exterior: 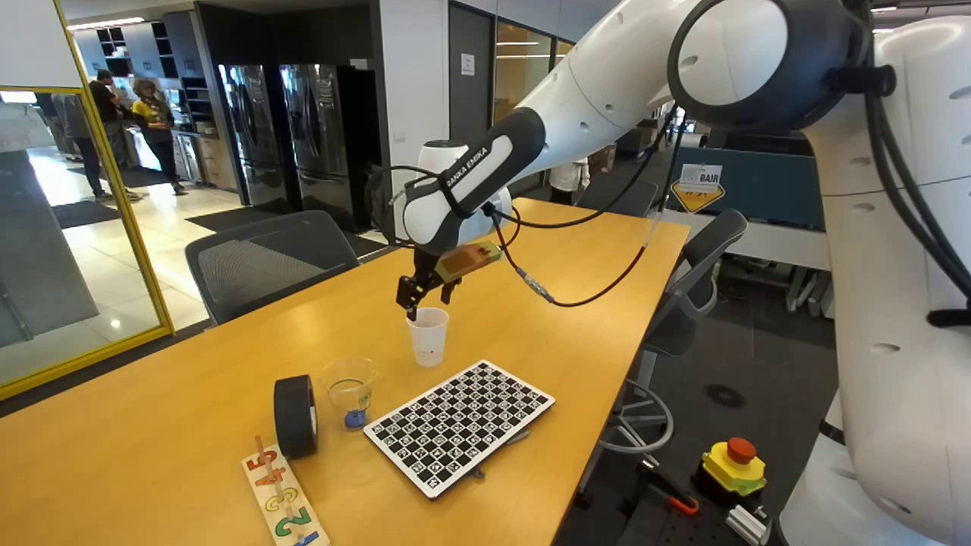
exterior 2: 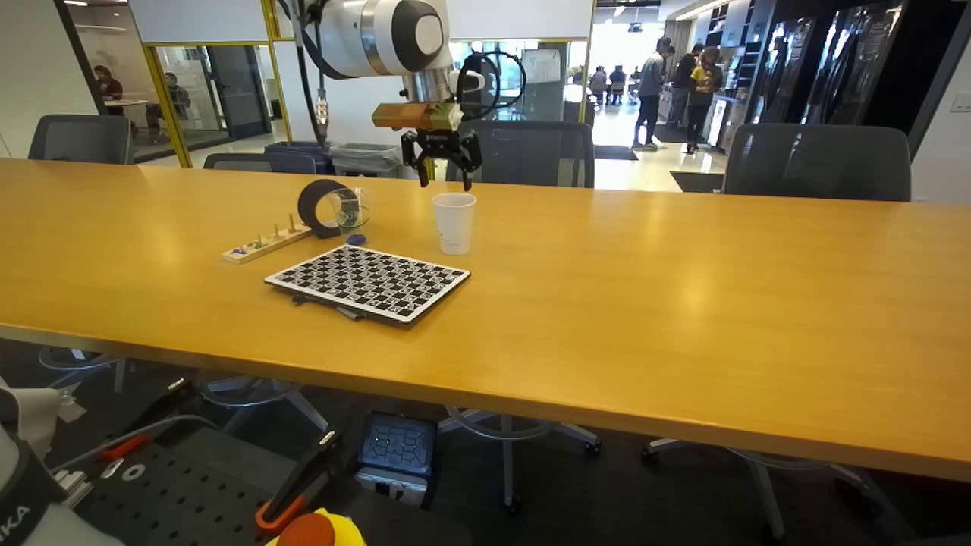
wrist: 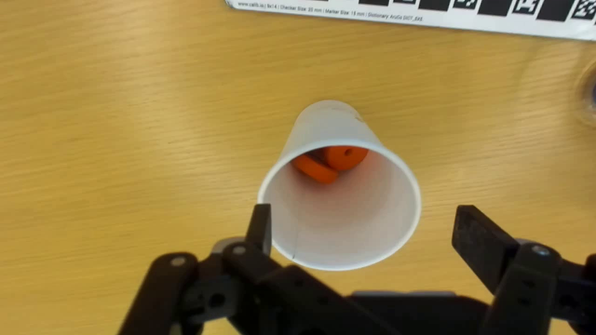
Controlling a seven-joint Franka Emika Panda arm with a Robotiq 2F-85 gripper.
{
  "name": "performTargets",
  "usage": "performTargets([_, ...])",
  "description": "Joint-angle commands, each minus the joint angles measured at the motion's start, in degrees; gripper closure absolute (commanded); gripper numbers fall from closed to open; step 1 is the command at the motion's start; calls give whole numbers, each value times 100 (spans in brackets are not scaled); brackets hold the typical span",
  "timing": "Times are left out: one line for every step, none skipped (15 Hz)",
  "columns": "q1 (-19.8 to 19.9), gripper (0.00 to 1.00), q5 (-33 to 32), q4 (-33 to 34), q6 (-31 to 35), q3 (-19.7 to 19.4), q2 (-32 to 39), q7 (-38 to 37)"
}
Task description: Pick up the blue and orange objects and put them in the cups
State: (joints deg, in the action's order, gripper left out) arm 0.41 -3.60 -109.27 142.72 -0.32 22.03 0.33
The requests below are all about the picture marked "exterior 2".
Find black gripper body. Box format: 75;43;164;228
408;129;477;167

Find white black robot base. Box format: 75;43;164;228
0;422;130;546

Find white paper cup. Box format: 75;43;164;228
431;192;479;258

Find clear glass cup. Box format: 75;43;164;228
342;183;375;233

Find black tape roll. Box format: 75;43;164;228
295;176;364;242

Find white hanging panel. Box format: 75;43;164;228
449;0;597;43
128;0;272;50

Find gray board support piece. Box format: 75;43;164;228
325;297;371;323

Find wooden number puzzle strip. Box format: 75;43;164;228
221;221;315;266

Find person in dark clothes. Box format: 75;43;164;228
632;36;677;152

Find person in yellow shirt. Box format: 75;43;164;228
677;43;727;158

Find seated person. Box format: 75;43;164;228
90;65;128;115
164;69;196;129

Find office chair base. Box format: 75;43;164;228
35;347;130;394
193;373;332;437

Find black office chair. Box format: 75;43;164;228
437;408;608;512
640;435;920;546

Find gray floor power box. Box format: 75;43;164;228
353;410;439;509

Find black orange clamp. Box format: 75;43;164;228
252;428;342;541

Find black angled bar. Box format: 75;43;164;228
128;377;202;440

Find yellow red emergency stop button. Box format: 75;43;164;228
263;508;371;546

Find black glass door refrigerators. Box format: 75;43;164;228
741;0;965;140

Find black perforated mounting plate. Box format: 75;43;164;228
68;422;305;546

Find brown wrist camera box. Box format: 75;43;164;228
371;99;466;135

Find black looped gripper cable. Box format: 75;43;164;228
457;50;531;115

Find gray hose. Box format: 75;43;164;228
47;410;221;480

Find red handled tool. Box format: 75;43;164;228
93;435;155;463

